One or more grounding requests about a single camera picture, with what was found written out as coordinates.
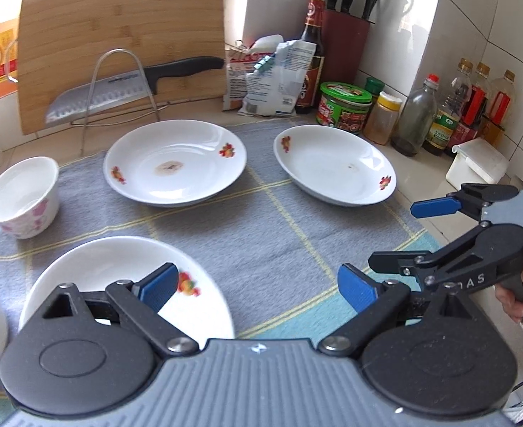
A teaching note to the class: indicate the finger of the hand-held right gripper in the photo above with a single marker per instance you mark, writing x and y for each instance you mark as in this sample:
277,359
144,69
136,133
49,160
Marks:
435,207
395,260

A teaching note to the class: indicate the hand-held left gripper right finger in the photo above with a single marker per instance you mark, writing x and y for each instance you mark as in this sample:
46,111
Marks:
355,289

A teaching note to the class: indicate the red white printed bag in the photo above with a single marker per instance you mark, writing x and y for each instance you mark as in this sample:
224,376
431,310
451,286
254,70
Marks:
237,75

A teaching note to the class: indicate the red label clear bottle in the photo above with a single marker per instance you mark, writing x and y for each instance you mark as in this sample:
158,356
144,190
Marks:
477,102

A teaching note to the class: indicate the red cap glass bottle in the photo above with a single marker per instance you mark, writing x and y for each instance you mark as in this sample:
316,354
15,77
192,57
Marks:
415,120

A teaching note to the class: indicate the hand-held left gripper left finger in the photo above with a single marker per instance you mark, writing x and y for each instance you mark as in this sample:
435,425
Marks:
159,287

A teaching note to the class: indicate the yellow lid spice jar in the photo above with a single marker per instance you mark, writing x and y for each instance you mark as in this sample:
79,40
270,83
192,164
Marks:
381,120

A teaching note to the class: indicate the white blue printed bag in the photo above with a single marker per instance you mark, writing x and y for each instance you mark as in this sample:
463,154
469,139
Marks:
279,84

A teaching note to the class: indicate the person's right hand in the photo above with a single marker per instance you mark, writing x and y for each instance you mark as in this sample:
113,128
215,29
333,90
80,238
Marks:
510,302

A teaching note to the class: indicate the bamboo cutting board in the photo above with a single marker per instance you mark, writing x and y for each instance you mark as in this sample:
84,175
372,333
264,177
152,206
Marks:
110,22

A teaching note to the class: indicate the dark soy sauce bottle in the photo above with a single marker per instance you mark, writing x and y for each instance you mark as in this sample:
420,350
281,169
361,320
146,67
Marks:
312,26

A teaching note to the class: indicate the green lid sauce jar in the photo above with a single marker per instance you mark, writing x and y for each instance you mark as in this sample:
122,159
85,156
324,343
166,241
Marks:
344,98

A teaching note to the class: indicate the teal binder clip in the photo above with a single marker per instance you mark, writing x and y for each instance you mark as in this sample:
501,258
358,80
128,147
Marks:
263,63

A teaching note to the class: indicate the white plastic container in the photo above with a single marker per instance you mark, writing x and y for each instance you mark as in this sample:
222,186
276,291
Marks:
479,162

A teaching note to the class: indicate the dark red knife block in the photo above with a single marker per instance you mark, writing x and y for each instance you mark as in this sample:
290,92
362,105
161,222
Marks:
341,49

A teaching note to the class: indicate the white wall hook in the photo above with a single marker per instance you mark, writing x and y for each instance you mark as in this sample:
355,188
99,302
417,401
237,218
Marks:
407,6

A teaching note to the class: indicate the green label oil bottle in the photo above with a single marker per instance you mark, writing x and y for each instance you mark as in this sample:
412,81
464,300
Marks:
441,129

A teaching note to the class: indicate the white floral plate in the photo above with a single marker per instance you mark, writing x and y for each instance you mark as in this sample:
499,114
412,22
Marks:
328,164
186,146
101,267

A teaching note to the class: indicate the small green lid jar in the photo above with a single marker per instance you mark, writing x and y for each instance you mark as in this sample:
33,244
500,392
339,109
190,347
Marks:
375,85

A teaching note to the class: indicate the grey checked cloth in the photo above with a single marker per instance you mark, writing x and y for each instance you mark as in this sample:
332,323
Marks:
261,240

